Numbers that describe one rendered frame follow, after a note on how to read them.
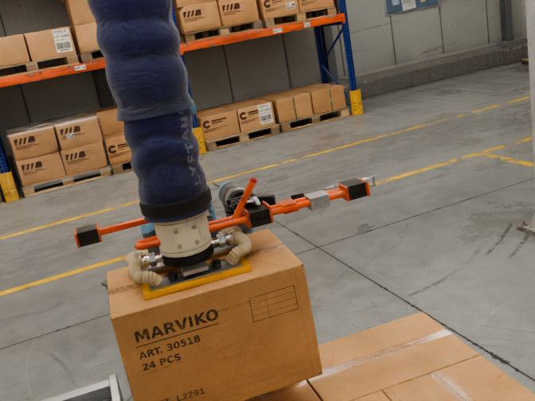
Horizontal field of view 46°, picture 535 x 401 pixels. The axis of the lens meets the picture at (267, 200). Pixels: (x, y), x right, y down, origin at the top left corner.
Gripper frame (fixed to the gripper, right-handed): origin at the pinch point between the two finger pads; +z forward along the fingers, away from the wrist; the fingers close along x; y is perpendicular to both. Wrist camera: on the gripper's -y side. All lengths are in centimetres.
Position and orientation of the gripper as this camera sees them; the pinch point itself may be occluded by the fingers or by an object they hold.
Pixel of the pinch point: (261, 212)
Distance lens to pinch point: 208.8
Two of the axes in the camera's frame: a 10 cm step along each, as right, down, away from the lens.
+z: 3.0, 2.2, -9.3
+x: -1.7, -9.4, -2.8
